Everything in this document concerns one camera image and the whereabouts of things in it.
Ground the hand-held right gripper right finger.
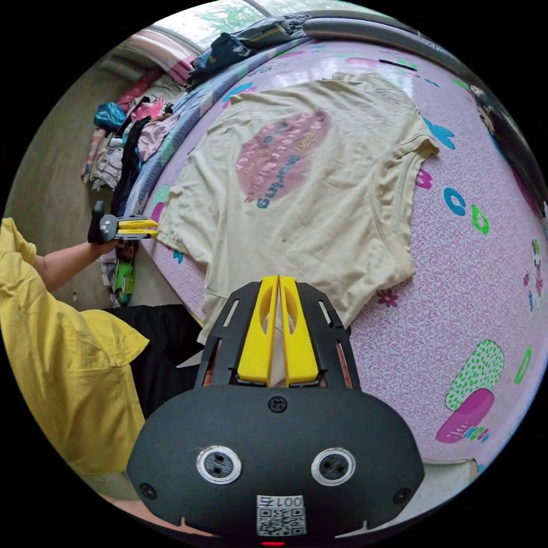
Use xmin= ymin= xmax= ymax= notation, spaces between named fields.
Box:
xmin=279 ymin=276 xmax=320 ymax=385

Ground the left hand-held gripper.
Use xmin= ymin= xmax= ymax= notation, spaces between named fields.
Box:
xmin=99 ymin=213 xmax=160 ymax=243

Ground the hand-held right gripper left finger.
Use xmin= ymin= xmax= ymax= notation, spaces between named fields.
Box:
xmin=237 ymin=276 xmax=280 ymax=385

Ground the light yellow t-shirt with print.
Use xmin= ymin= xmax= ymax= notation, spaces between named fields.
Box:
xmin=156 ymin=70 xmax=442 ymax=344

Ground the person's left forearm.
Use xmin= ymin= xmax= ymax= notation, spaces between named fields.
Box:
xmin=34 ymin=242 xmax=108 ymax=293

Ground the person's left hand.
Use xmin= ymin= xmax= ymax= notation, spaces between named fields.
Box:
xmin=99 ymin=239 xmax=130 ymax=259

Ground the pile of mixed colourful clothes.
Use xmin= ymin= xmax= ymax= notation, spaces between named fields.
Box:
xmin=80 ymin=95 xmax=182 ymax=203

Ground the person's body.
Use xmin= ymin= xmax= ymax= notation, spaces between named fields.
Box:
xmin=0 ymin=217 xmax=211 ymax=536

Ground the bed with pink printed sheet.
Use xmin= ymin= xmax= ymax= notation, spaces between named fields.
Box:
xmin=124 ymin=38 xmax=548 ymax=487

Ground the pink striped folded quilt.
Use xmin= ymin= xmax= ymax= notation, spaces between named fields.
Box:
xmin=126 ymin=29 xmax=203 ymax=83

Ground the pile of dark clothes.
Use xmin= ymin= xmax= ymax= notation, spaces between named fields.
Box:
xmin=186 ymin=13 xmax=312 ymax=89

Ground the window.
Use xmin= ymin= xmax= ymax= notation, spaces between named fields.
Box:
xmin=195 ymin=0 xmax=331 ymax=30

